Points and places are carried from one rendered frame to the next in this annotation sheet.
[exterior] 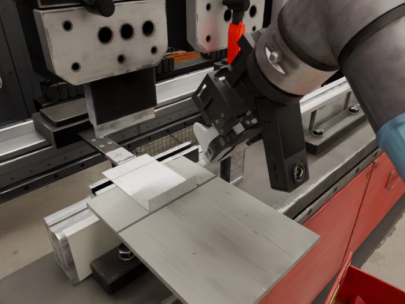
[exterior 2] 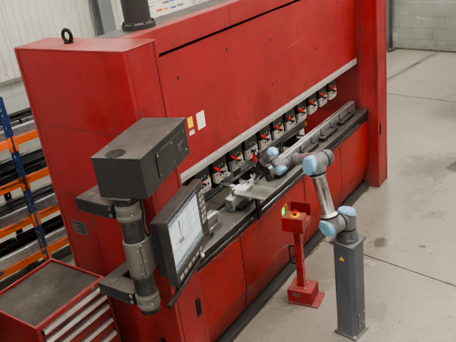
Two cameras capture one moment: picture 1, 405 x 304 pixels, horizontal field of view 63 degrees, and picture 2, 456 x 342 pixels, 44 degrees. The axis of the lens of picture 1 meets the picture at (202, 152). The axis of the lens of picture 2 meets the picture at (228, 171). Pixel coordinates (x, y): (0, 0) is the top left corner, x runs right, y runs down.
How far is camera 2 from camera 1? 3.60 m
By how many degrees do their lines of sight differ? 10
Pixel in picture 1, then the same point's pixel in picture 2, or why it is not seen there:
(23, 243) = not seen: hidden behind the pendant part
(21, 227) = not seen: hidden behind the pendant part
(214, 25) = (250, 155)
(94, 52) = (235, 165)
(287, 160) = (268, 176)
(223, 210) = (259, 188)
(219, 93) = (255, 168)
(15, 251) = not seen: hidden behind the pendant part
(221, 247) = (260, 193)
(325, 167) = (283, 181)
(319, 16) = (267, 159)
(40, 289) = (226, 214)
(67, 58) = (233, 167)
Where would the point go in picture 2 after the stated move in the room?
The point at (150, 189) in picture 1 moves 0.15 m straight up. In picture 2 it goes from (243, 188) to (241, 170)
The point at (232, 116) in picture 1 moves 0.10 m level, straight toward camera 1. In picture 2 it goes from (258, 171) to (260, 177)
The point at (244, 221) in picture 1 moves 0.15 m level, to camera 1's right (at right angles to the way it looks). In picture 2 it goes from (263, 189) to (283, 185)
